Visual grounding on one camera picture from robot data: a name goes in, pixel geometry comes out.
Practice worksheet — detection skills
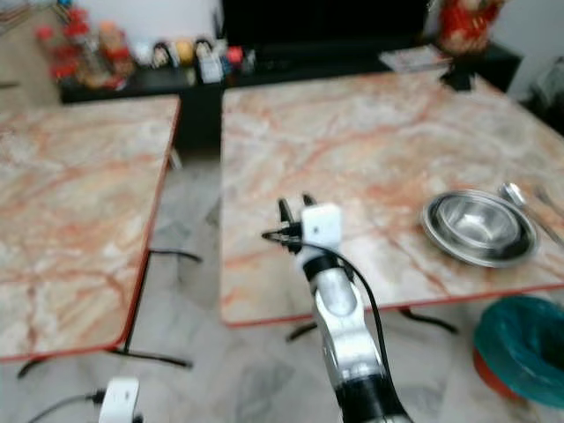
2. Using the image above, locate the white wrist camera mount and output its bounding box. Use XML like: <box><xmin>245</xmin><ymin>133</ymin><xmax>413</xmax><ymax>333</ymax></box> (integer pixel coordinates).
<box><xmin>103</xmin><ymin>377</ymin><xmax>140</xmax><ymax>423</ymax></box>
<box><xmin>301</xmin><ymin>204</ymin><xmax>343</xmax><ymax>252</ymax></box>

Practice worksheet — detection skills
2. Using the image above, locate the black low TV console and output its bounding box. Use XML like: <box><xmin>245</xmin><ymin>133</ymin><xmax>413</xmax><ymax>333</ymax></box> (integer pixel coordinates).
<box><xmin>57</xmin><ymin>40</ymin><xmax>523</xmax><ymax>146</ymax></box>

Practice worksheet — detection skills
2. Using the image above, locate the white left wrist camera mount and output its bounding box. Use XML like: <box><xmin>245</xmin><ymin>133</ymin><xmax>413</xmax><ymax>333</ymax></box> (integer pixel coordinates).
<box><xmin>103</xmin><ymin>377</ymin><xmax>140</xmax><ymax>423</ymax></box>

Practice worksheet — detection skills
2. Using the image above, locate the orange bin with teal bag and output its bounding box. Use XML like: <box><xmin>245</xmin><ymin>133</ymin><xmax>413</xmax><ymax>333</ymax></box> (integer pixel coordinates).
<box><xmin>473</xmin><ymin>295</ymin><xmax>564</xmax><ymax>406</ymax></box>

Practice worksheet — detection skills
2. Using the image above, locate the stainless steel bowl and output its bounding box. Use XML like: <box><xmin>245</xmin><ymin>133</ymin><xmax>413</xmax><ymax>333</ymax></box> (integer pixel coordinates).
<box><xmin>421</xmin><ymin>189</ymin><xmax>538</xmax><ymax>268</ymax></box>

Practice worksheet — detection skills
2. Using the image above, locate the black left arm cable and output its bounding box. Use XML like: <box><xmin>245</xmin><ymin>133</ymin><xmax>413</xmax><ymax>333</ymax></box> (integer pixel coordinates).
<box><xmin>22</xmin><ymin>390</ymin><xmax>107</xmax><ymax>423</ymax></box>

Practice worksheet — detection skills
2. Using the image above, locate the large clear jar red lid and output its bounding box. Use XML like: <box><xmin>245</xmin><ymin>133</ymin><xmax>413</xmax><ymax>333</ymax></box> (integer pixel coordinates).
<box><xmin>72</xmin><ymin>33</ymin><xmax>105</xmax><ymax>87</ymax></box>

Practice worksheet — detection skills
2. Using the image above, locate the yellow round figurine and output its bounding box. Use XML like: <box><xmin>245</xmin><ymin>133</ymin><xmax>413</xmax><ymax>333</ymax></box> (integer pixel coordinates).
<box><xmin>174</xmin><ymin>40</ymin><xmax>195</xmax><ymax>64</ymax></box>

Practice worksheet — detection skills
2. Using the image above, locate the orange snack jar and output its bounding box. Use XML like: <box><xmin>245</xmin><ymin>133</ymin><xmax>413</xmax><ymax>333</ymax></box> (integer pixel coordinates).
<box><xmin>100</xmin><ymin>22</ymin><xmax>122</xmax><ymax>54</ymax></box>

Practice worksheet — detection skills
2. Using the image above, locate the black television screen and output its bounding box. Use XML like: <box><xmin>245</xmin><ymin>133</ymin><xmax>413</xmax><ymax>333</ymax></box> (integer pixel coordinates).
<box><xmin>220</xmin><ymin>0</ymin><xmax>433</xmax><ymax>49</ymax></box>

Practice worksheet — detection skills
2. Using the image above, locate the black and white figurine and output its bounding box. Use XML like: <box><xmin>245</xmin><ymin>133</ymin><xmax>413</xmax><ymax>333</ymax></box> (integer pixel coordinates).
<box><xmin>152</xmin><ymin>42</ymin><xmax>173</xmax><ymax>70</ymax></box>

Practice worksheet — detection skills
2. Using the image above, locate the printed paper booklet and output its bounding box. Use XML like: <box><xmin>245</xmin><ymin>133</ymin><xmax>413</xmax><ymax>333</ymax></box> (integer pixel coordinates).
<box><xmin>379</xmin><ymin>46</ymin><xmax>450</xmax><ymax>71</ymax></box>

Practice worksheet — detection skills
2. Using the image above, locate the red and gold statue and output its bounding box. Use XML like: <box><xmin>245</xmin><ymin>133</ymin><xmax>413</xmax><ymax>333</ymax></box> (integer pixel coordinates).
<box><xmin>441</xmin><ymin>0</ymin><xmax>508</xmax><ymax>56</ymax></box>

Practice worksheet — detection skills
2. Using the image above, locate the silver metal spoon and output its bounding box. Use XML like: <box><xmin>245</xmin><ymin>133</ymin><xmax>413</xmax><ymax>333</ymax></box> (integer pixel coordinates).
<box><xmin>498</xmin><ymin>182</ymin><xmax>564</xmax><ymax>248</ymax></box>

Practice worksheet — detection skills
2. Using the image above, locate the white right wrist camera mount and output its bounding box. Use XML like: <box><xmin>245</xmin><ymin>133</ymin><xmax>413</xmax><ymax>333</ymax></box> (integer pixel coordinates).
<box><xmin>301</xmin><ymin>204</ymin><xmax>343</xmax><ymax>252</ymax></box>

